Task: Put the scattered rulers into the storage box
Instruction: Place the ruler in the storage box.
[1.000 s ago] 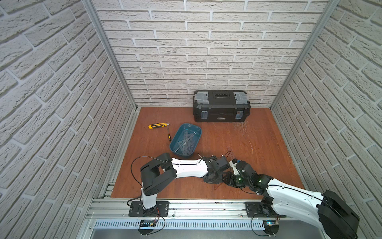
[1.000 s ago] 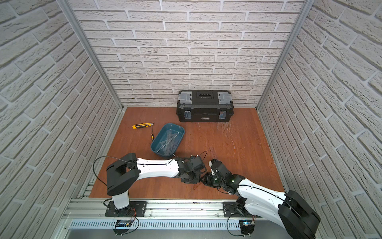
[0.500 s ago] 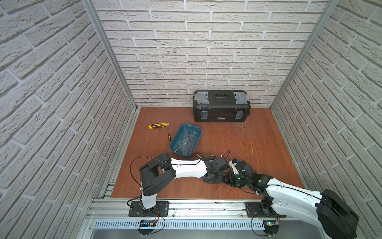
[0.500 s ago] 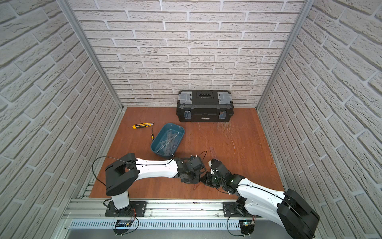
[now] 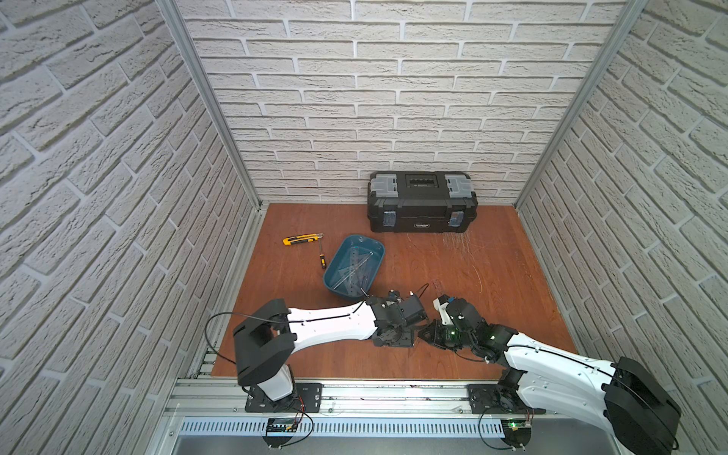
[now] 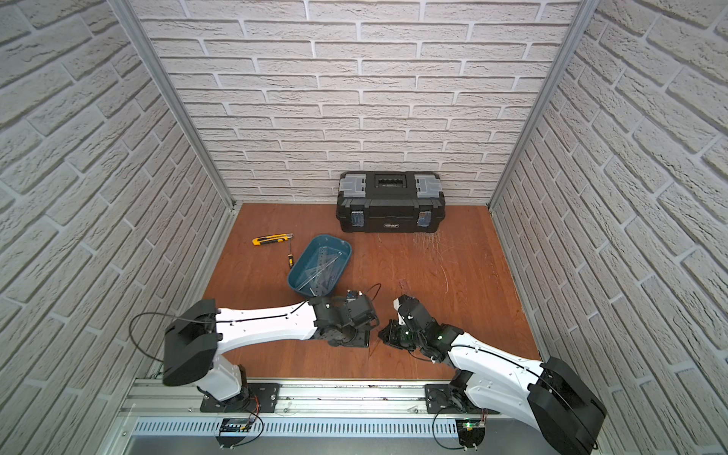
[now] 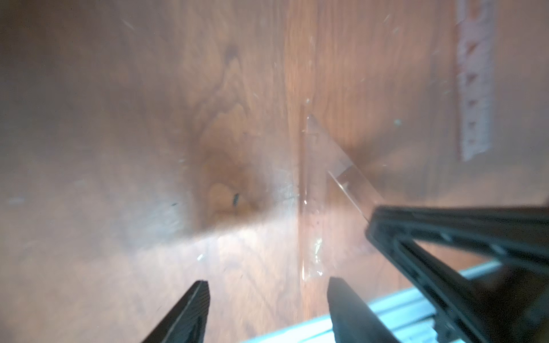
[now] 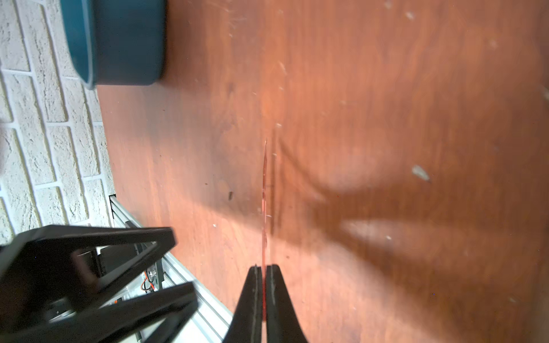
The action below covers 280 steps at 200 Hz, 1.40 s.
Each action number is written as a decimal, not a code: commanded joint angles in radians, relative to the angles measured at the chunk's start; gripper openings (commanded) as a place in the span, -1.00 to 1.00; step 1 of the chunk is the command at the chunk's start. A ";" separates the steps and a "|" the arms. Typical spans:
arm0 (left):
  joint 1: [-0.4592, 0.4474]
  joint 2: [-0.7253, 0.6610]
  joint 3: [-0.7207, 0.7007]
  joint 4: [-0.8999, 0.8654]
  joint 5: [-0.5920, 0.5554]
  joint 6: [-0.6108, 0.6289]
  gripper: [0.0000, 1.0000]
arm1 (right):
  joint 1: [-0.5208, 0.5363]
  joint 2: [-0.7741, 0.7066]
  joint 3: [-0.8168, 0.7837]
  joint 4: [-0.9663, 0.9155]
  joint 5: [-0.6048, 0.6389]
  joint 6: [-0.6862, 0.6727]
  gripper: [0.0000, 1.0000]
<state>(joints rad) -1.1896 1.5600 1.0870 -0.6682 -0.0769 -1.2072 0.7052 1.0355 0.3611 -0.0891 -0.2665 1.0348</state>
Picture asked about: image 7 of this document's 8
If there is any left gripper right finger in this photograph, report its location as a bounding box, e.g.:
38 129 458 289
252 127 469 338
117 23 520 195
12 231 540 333
327 277 399 343

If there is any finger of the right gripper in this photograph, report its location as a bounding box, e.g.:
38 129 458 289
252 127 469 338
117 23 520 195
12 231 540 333
365 206 548 274
377 242 489 342

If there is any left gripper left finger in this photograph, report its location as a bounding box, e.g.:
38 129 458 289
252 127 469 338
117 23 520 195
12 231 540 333
142 280 210 343

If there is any pink long stencil ruler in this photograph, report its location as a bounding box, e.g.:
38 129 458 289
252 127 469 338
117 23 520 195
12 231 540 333
455 0 496 161

